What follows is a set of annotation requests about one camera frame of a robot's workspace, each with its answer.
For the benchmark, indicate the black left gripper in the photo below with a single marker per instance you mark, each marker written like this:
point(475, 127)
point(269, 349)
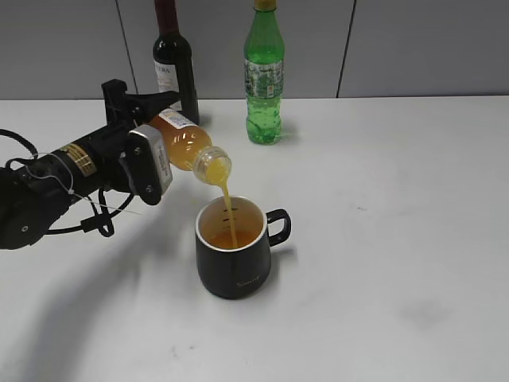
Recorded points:
point(95, 157)

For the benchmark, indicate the NFC orange juice bottle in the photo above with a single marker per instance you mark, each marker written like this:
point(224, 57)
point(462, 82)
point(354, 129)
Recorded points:
point(190, 148)

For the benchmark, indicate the black mug white inside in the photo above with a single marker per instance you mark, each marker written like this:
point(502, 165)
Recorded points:
point(234, 273)

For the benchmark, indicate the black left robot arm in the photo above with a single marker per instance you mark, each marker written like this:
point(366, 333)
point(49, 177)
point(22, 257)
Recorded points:
point(31, 208)

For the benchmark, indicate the dark red wine bottle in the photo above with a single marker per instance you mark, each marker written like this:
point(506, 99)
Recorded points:
point(172, 56)

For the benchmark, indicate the white zip tie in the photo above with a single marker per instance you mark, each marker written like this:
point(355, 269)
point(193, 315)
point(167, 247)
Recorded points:
point(69, 188)

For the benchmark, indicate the green soda bottle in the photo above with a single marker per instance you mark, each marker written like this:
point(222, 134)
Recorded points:
point(264, 57)

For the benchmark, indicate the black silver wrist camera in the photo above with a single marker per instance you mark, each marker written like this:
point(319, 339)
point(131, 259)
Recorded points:
point(148, 163)

